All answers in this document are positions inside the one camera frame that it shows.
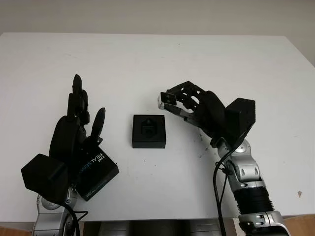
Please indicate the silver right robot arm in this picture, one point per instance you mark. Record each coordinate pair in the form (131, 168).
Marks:
(251, 177)

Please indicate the dark grey robot torso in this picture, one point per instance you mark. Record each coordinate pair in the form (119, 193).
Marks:
(152, 228)

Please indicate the black RealSense box lid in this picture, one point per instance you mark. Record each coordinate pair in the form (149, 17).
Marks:
(101, 169)

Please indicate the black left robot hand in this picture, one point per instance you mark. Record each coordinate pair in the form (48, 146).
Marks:
(64, 137)

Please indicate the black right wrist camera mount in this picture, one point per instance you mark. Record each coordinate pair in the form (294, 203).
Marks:
(242, 118)

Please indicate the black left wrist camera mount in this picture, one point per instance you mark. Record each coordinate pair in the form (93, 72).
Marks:
(44, 174)

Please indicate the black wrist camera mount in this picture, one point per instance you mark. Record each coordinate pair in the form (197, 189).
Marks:
(242, 118)
(44, 174)

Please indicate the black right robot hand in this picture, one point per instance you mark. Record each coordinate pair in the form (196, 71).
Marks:
(211, 110)

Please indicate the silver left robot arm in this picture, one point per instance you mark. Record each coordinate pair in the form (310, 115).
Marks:
(49, 218)

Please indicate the small silver depth camera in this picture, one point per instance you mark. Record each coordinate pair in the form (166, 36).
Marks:
(168, 98)

